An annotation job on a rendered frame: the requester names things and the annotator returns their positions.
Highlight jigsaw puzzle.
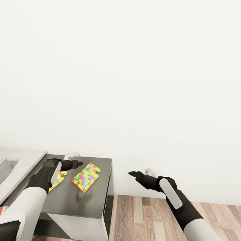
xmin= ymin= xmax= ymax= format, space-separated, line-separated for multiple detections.
xmin=72 ymin=163 xmax=101 ymax=193
xmin=49 ymin=171 xmax=68 ymax=192

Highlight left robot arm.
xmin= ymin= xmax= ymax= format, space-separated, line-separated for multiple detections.
xmin=0 ymin=152 xmax=83 ymax=241

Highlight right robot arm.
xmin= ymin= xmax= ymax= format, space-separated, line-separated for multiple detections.
xmin=128 ymin=168 xmax=222 ymax=241

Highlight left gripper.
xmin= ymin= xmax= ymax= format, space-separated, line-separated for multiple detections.
xmin=64 ymin=160 xmax=83 ymax=171

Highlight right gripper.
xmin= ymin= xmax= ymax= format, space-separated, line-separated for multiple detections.
xmin=128 ymin=171 xmax=152 ymax=190

